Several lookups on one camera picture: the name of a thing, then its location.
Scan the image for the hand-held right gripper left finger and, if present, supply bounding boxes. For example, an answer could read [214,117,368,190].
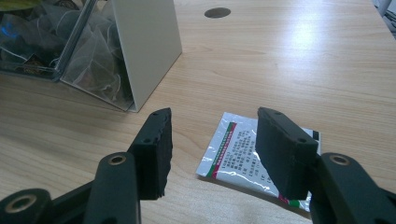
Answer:
[127,107,174,201]

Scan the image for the white sachet red green stripe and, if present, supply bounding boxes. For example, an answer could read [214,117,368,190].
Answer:
[194,111,322,213]

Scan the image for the pile of mesh tea bags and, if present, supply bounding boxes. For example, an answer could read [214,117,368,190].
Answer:
[0,0,135,110]

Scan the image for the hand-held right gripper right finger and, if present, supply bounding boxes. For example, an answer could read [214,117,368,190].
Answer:
[254,106,322,201]

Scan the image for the white clear drawer organizer box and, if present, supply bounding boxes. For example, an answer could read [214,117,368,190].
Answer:
[0,0,183,113]

